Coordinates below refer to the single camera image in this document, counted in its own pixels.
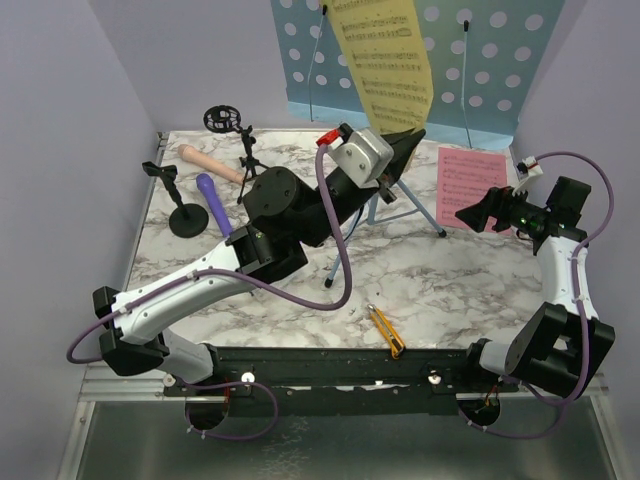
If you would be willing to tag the black round-base mic stand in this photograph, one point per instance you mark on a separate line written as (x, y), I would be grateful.
(187, 220)

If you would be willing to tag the light blue music stand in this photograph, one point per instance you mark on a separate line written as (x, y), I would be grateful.
(484, 56)

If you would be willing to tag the pink sheet music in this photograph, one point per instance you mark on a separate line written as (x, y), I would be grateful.
(463, 178)

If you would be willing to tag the yellow sheet music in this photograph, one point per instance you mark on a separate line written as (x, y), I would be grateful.
(387, 59)

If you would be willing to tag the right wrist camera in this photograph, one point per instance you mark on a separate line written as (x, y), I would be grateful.
(529, 171)

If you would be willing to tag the purple microphone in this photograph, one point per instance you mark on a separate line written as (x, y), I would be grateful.
(206, 186)

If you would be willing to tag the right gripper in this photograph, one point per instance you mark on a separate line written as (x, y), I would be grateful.
(503, 211)

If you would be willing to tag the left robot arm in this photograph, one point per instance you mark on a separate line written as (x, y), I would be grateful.
(285, 216)

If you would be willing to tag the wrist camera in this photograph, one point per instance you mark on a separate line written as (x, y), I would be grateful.
(361, 154)
(529, 171)

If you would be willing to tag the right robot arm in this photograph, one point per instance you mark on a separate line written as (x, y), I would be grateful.
(560, 348)

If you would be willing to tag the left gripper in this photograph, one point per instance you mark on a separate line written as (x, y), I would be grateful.
(403, 144)

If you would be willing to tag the yellow utility knife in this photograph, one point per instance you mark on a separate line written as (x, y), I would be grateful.
(384, 326)

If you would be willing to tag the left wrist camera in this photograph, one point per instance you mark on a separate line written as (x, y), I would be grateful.
(361, 154)

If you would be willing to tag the beige microphone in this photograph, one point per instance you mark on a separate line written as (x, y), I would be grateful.
(191, 155)

